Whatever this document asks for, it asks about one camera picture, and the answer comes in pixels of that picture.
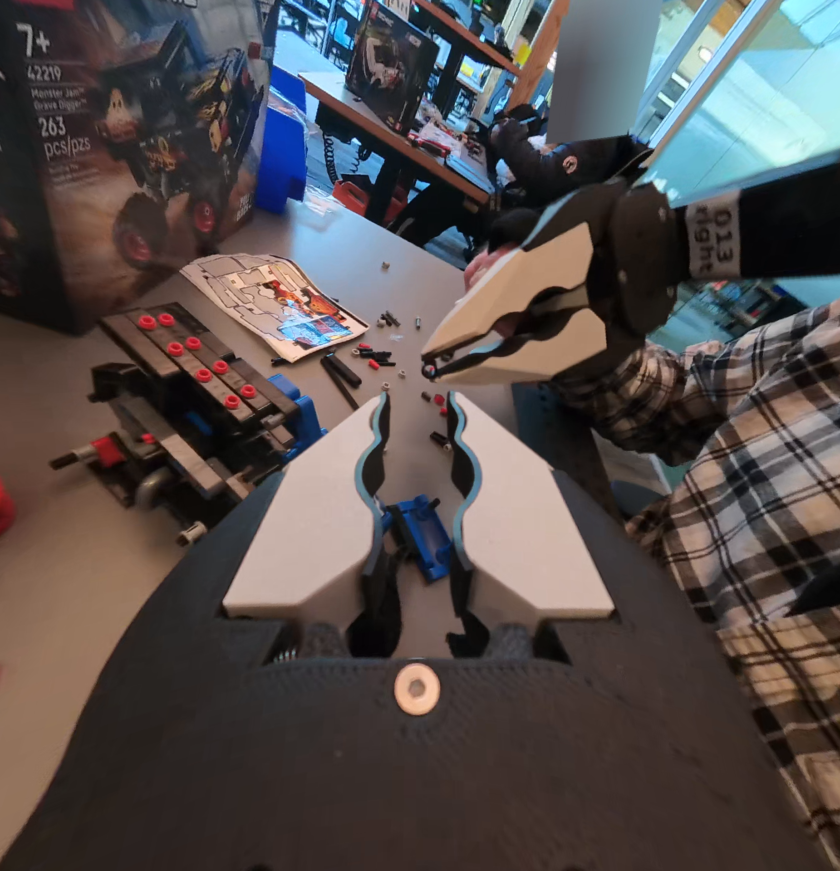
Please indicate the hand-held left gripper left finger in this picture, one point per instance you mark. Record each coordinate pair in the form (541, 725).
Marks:
(304, 537)

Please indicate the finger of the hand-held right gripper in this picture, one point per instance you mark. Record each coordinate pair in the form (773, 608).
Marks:
(529, 279)
(549, 354)

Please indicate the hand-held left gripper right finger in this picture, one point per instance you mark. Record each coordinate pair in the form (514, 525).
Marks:
(535, 537)

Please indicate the blue panel piece with pins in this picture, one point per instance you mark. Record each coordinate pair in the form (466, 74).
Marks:
(423, 537)

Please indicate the black blue toy brick truck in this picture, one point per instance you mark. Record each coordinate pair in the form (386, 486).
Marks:
(188, 408)

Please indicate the sticker sheet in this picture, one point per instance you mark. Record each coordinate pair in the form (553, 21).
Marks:
(256, 292)

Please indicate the person's right forearm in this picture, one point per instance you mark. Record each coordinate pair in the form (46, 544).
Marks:
(665, 401)

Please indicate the person's right hand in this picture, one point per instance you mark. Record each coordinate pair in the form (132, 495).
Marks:
(494, 265)

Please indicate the black axle rod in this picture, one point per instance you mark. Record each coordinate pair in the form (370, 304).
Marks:
(341, 371)

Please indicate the red case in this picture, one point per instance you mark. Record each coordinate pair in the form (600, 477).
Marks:
(358, 197)

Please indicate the wooden background table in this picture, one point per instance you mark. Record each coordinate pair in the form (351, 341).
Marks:
(365, 115)

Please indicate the person's plaid shirt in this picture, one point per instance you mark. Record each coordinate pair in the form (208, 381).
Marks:
(767, 544)

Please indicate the black cardboard box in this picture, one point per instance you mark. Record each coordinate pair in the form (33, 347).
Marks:
(392, 61)

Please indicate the dark printed toy box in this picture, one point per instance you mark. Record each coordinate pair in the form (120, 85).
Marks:
(120, 170)

